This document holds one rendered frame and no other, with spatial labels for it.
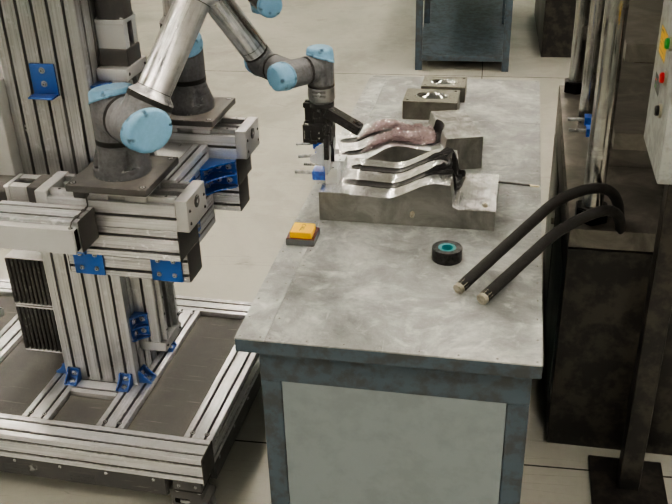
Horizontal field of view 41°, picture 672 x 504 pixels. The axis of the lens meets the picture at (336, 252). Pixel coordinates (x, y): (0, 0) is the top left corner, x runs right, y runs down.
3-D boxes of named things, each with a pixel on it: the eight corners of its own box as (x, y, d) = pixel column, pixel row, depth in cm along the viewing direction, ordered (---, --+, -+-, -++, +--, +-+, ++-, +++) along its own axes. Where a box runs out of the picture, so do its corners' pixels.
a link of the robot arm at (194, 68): (168, 84, 264) (162, 39, 258) (165, 71, 276) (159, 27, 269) (208, 80, 267) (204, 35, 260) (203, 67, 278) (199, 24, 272)
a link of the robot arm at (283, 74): (259, 86, 243) (292, 78, 249) (282, 96, 235) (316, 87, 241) (257, 58, 239) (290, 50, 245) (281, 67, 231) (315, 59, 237)
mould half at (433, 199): (319, 219, 258) (317, 177, 251) (336, 183, 280) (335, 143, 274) (494, 231, 249) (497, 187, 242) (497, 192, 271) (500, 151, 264)
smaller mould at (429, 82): (420, 100, 346) (420, 86, 344) (424, 90, 358) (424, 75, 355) (464, 102, 343) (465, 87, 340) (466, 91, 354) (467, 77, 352)
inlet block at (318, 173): (293, 183, 260) (292, 166, 257) (297, 176, 264) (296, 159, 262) (337, 186, 258) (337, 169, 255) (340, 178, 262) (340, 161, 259)
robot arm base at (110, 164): (83, 180, 228) (77, 143, 223) (109, 157, 241) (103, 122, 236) (138, 183, 225) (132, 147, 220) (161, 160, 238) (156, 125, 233)
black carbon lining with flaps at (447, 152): (343, 190, 258) (342, 160, 254) (353, 169, 272) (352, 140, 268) (463, 197, 252) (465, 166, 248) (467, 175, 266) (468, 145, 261)
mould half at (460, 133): (327, 178, 283) (326, 146, 278) (320, 148, 306) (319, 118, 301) (481, 168, 287) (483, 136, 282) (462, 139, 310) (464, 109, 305)
